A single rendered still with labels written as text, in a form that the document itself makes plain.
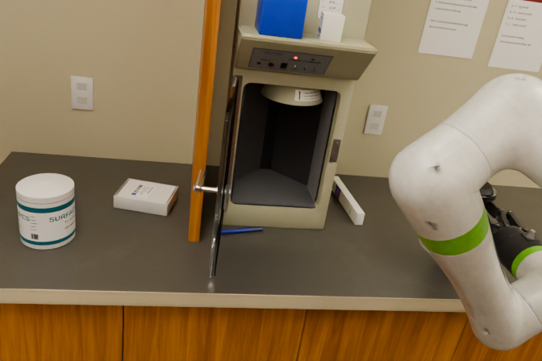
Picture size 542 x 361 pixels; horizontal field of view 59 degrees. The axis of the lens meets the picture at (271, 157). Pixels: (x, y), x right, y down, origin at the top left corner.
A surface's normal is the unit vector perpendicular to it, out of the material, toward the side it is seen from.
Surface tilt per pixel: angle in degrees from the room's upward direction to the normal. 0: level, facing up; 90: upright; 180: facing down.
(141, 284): 0
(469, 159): 59
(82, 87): 90
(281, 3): 90
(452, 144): 42
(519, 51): 90
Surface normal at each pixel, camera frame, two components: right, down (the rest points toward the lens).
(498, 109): -0.36, -0.37
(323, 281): 0.14, -0.91
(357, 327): 0.13, 0.42
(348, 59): 0.00, 0.93
